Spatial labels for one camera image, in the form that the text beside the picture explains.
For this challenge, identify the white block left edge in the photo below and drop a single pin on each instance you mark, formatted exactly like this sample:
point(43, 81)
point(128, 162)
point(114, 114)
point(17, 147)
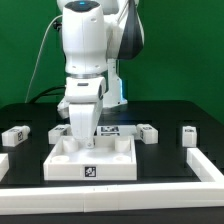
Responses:
point(4, 165)

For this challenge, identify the white L-shaped fence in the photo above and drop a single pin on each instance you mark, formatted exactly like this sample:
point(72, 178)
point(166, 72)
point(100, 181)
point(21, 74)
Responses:
point(208, 191)

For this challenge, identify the black camera on stand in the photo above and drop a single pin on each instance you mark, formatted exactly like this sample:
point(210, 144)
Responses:
point(57, 25)

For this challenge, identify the fiducial marker sheet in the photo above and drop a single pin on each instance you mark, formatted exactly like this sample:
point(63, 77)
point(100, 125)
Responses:
point(120, 130)

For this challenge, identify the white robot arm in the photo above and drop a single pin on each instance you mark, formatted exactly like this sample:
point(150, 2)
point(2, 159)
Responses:
point(93, 33)

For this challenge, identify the white square table top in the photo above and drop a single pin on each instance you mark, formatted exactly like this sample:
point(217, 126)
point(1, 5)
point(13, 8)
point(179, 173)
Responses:
point(112, 158)

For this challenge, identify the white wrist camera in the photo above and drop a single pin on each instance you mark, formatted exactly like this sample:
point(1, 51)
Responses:
point(85, 90)

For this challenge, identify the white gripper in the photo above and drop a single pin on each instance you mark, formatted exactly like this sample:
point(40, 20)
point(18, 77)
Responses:
point(84, 120)

